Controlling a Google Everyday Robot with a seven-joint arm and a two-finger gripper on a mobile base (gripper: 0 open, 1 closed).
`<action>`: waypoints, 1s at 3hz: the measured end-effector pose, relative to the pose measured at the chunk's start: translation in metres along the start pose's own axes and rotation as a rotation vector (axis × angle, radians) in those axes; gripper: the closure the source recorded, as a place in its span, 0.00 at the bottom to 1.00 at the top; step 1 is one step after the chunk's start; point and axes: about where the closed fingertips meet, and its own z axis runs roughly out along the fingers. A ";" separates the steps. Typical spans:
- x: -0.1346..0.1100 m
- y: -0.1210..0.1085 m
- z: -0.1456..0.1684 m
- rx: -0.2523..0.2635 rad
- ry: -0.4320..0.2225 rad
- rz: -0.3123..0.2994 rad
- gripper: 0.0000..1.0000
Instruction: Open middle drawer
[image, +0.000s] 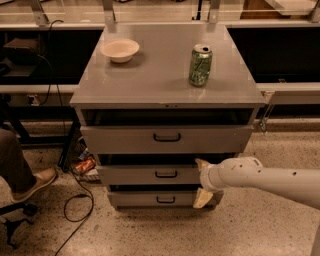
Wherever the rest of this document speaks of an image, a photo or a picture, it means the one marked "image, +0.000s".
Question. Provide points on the grey bottom drawer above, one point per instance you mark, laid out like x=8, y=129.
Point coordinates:
x=151, y=199

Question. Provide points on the white bowl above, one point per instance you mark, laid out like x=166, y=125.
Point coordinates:
x=120, y=50

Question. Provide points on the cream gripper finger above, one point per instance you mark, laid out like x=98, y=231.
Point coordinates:
x=202, y=198
x=201, y=164

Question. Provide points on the tan shoe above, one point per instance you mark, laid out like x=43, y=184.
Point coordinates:
x=35, y=185

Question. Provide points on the orange snack packet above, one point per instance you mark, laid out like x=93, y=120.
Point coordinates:
x=85, y=166

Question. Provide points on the black office chair base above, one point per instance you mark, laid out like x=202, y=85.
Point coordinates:
x=28, y=210

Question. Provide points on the grey drawer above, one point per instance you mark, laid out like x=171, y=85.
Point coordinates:
x=149, y=174
x=166, y=139
x=151, y=199

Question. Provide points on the person's trouser leg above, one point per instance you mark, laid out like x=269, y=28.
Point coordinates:
x=13, y=167

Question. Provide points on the green soda can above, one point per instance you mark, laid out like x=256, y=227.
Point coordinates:
x=200, y=65

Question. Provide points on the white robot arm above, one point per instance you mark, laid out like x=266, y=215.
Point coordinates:
x=299, y=185

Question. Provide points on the grey drawer cabinet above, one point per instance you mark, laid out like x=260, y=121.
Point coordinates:
x=153, y=89

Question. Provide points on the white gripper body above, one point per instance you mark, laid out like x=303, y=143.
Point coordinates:
x=205, y=178

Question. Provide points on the dark box on shelf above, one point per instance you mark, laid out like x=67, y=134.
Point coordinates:
x=22, y=51

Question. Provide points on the grey top drawer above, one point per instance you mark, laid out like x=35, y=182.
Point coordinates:
x=166, y=139

